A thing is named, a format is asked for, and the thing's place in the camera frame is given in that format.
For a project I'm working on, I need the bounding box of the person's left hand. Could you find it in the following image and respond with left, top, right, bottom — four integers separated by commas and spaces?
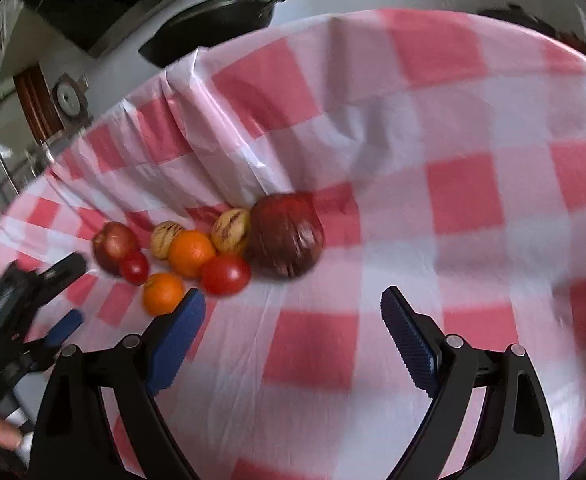
0, 417, 24, 450

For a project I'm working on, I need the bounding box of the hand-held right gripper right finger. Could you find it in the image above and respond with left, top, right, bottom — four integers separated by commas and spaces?
380, 285, 560, 480

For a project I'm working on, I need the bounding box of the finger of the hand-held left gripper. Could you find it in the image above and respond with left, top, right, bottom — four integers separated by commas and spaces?
15, 310, 84, 368
18, 252, 86, 311

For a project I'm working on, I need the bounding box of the black wok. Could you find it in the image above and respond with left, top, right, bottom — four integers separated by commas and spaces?
139, 0, 374, 68

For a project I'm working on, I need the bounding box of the red tomato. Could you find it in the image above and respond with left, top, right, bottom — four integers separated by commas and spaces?
200, 254, 252, 297
119, 250, 150, 286

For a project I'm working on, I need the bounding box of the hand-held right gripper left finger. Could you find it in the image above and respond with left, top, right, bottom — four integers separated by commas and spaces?
29, 287, 207, 480

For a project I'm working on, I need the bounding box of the orange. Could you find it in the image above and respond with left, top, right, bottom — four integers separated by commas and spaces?
143, 272, 185, 317
168, 230, 217, 279

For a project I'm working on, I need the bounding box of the red white checkered tablecloth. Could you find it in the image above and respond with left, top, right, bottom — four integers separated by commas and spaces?
0, 7, 586, 480

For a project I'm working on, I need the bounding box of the striped yellow pepino melon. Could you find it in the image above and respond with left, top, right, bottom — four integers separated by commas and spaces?
211, 208, 252, 255
151, 221, 186, 261

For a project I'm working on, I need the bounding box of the dark red pomegranate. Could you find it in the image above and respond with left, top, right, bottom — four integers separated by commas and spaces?
245, 192, 325, 279

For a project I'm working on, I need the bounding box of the dark lidded pot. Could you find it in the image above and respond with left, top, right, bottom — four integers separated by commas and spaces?
478, 5, 586, 51

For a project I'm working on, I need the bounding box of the round dial gauge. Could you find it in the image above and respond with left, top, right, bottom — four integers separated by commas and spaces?
53, 74, 91, 133

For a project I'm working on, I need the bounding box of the white wall cabinet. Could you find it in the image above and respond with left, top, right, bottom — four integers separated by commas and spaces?
0, 0, 38, 81

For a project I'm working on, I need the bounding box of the brown wooden door frame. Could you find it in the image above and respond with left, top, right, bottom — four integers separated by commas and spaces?
14, 67, 68, 141

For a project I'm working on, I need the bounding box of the red apple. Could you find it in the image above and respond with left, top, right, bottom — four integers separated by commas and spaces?
92, 221, 141, 277

